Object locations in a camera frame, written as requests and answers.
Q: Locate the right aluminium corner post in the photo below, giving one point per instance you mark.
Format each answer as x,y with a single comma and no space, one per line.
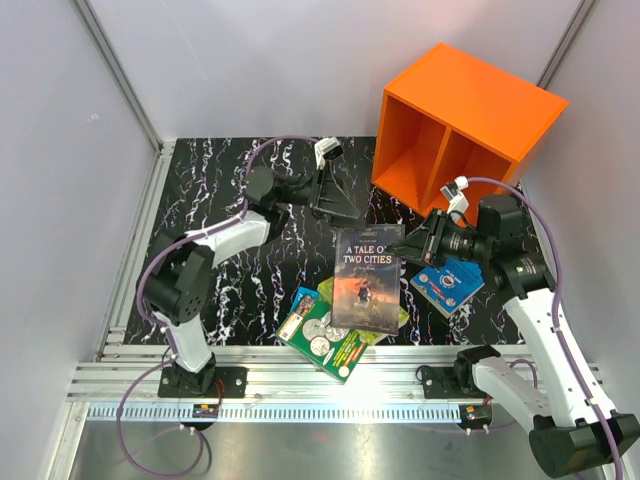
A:
576,24

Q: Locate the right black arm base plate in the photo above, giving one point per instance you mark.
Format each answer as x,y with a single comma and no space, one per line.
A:
441,383

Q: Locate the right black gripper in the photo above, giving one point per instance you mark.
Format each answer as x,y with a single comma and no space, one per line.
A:
431,232

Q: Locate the dark green 104-Storey Treehouse book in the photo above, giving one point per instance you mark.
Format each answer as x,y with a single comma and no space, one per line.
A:
308,330

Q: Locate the orange two-compartment shelf box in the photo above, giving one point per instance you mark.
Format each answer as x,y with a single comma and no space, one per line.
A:
451,114

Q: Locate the blue red-edged book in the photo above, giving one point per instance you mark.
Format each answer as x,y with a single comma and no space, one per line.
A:
449,287

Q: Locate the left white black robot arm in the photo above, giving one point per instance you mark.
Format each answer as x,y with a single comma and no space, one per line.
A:
175,285

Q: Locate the aluminium corner post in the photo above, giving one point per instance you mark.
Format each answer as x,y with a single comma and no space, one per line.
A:
576,24
99,37

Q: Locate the blue 26-Storey Treehouse book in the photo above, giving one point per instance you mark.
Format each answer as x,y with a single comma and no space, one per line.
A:
300,294

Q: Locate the dark Tale of Two Cities book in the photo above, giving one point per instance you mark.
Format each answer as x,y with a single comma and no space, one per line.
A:
366,282

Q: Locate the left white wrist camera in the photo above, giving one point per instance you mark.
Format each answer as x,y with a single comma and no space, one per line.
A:
326,150

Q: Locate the white slotted cable duct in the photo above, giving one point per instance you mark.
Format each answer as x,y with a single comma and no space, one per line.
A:
275,413

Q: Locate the aluminium front rail frame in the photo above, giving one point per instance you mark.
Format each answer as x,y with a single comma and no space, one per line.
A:
121,373

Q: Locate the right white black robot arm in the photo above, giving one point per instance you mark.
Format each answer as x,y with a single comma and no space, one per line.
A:
571,423

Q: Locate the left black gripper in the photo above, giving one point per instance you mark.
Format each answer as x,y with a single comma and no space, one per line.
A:
327,194

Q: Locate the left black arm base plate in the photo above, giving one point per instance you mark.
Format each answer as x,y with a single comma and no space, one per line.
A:
228,382

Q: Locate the left aluminium corner post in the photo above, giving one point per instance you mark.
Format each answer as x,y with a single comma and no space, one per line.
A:
99,37

